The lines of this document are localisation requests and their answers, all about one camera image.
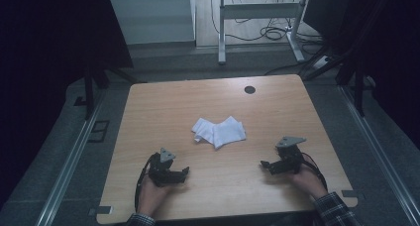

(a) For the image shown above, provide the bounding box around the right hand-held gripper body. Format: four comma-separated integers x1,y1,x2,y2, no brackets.
270,136,308,176

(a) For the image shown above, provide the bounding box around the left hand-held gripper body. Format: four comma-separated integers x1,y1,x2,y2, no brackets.
148,147,186,188

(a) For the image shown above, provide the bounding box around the white cloth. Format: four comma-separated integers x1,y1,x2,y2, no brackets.
191,115,248,151

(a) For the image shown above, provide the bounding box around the person's left hand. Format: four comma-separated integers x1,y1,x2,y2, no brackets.
136,173,173,218

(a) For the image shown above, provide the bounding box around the person's right hand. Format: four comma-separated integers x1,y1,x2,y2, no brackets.
289,166,328,201

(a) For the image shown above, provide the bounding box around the black metal stand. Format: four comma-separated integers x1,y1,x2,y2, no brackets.
73,64,147,121
302,44,377,118

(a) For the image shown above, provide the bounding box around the white power strip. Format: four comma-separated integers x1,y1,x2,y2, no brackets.
311,55,332,70

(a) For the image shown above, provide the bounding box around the dark curtain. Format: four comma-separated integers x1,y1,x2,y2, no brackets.
0,0,135,207
303,0,420,148

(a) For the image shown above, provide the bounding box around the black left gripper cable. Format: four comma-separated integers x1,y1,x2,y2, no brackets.
133,152,157,214

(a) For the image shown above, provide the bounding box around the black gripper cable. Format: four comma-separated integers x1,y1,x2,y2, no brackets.
133,152,157,214
299,152,329,192

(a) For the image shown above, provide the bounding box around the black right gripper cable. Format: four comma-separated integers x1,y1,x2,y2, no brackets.
299,152,329,192

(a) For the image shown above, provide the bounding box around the grey table corner bracket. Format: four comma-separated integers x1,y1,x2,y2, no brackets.
87,205,114,217
341,189,367,201

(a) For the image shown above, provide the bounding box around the aluminium floor rail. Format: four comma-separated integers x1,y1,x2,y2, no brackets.
34,90,107,226
340,85,420,220

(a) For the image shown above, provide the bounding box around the coiled black floor cable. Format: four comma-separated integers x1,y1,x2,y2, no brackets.
259,25,289,42

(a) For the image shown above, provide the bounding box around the white metal desk frame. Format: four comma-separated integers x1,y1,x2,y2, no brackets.
217,0,312,66

